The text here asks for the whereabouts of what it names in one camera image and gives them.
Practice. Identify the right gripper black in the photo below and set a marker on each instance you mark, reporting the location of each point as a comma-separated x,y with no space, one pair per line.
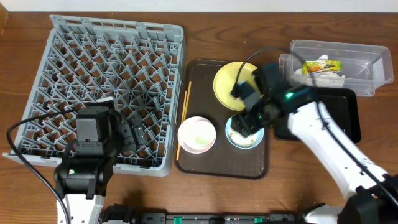
244,123

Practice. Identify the brown serving tray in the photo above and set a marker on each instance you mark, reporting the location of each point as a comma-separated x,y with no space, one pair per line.
222,159

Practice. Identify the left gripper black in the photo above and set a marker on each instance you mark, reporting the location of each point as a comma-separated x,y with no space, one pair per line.
127,134

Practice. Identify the wooden chopstick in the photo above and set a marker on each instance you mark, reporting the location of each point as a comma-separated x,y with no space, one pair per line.
178,146
187,98

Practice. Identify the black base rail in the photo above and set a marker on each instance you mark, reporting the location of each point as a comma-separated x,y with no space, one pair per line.
124,214

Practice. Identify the green snack wrapper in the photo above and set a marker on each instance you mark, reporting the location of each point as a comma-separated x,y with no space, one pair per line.
321,66

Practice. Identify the pink white bowl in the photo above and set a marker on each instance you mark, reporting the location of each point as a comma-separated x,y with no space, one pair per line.
189,148

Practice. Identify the light blue bowl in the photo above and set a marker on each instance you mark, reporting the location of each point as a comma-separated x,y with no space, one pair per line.
228,127

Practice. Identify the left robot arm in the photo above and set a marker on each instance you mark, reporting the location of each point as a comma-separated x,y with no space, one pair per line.
87,165

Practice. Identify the clear plastic bin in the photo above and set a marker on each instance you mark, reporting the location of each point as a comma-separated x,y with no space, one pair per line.
365,67

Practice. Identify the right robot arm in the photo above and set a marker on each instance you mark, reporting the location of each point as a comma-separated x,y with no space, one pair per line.
369,191

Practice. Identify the grey plastic dishwasher rack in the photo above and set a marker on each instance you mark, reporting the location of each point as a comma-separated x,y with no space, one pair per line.
140,64

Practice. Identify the rice and food scraps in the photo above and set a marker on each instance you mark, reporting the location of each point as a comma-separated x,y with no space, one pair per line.
239,140

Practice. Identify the wooden chopstick right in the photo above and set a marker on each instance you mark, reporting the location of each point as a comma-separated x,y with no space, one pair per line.
187,98

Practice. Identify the black waste tray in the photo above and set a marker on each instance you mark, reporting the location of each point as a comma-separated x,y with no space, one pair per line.
341,104

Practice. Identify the yellow plate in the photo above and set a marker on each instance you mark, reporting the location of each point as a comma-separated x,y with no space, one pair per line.
224,81

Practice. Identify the wooden chopstick left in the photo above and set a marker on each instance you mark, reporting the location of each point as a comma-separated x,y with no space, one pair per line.
178,146

